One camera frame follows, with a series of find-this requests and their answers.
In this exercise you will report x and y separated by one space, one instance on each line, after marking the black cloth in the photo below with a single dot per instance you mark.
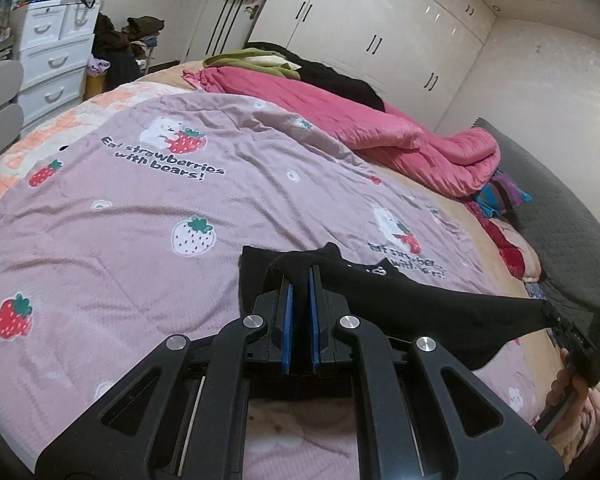
340 80

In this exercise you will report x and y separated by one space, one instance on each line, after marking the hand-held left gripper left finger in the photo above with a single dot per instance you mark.
286 330

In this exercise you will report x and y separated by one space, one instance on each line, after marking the green cloth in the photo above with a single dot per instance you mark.
250 57

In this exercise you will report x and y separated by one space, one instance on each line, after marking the pale plush blanket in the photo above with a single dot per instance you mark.
597 420

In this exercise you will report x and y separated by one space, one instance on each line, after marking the white wardrobe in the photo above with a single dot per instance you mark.
380 20

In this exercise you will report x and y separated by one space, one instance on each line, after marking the red cloth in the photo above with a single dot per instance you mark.
505 245

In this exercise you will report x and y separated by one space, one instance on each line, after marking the pink strawberry printed blanket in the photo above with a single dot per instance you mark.
130 220

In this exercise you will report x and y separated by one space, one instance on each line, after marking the grey cushioned chair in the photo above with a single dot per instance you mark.
0 90

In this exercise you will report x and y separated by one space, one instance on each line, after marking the grey padded headboard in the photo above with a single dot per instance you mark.
565 240

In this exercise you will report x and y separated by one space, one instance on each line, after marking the pink quilt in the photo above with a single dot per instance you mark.
330 110

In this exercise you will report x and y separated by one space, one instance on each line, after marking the white drawer unit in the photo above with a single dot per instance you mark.
50 60

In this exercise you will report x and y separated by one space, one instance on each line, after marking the black t-shirt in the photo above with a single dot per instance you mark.
430 310

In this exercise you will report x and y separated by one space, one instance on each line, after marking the dark clothes pile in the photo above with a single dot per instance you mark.
115 50

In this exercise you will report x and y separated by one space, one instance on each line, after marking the striped colourful cloth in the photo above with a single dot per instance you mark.
500 192

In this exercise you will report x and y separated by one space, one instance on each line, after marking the person's right hand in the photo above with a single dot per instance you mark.
567 385

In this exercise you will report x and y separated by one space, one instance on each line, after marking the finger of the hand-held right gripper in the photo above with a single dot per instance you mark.
554 320

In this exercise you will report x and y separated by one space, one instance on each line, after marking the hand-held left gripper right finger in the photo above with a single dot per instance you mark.
314 330

